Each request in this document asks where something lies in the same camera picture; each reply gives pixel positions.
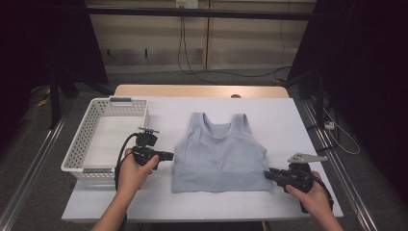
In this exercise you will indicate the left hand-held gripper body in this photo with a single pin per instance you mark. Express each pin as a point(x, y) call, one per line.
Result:
point(146, 139)

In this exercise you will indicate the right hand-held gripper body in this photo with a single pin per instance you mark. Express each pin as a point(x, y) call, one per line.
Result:
point(298, 178)

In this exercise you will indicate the white perforated plastic basket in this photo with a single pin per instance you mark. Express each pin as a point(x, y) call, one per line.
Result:
point(106, 106)

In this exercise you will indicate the light blue tank top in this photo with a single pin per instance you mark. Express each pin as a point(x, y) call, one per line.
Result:
point(221, 160)

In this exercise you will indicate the person's right hand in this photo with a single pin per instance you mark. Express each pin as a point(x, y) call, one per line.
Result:
point(316, 199)

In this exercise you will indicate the person's left hand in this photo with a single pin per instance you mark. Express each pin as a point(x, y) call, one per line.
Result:
point(134, 176)

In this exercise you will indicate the white table board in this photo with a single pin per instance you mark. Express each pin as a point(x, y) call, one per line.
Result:
point(224, 208)

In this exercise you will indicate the white floor plug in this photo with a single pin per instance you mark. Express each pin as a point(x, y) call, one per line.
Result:
point(329, 125)

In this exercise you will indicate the black metal stand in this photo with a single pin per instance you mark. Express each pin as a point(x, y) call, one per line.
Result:
point(319, 96)
point(54, 96)

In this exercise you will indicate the yellow tape strip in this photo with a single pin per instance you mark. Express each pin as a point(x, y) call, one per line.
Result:
point(42, 102)

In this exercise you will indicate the black curtain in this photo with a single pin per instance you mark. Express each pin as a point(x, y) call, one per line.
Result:
point(369, 64)
point(38, 41)

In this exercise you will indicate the black horizontal metal bar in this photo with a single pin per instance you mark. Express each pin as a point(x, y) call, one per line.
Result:
point(192, 12)

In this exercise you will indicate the metal floor rail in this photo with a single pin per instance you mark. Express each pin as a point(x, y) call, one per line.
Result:
point(32, 166)
point(340, 166)

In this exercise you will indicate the small black wall bracket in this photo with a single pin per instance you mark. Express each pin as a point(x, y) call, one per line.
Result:
point(146, 53)

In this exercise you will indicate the white wall socket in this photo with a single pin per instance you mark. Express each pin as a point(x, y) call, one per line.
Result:
point(191, 4)

